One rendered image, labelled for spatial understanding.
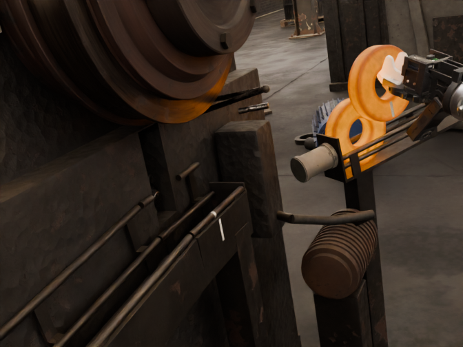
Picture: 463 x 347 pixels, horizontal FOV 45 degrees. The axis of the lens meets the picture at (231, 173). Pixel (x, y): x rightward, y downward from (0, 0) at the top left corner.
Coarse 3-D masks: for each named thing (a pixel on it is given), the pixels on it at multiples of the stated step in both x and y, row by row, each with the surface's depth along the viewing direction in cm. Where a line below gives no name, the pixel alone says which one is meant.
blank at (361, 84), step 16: (368, 48) 113; (384, 48) 112; (368, 64) 110; (352, 80) 111; (368, 80) 111; (352, 96) 112; (368, 96) 112; (384, 96) 117; (368, 112) 112; (384, 112) 115; (400, 112) 117
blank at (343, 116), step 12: (336, 108) 123; (348, 108) 122; (336, 120) 121; (348, 120) 123; (360, 120) 128; (372, 120) 126; (336, 132) 122; (348, 132) 124; (372, 132) 127; (384, 132) 129; (348, 144) 124; (360, 144) 128; (372, 156) 129
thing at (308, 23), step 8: (296, 0) 930; (304, 0) 925; (312, 0) 916; (296, 8) 935; (304, 8) 930; (312, 8) 916; (296, 16) 935; (304, 16) 935; (312, 16) 916; (296, 24) 935; (304, 24) 940; (312, 24) 921; (296, 32) 938; (304, 32) 945; (312, 32) 939; (320, 32) 932
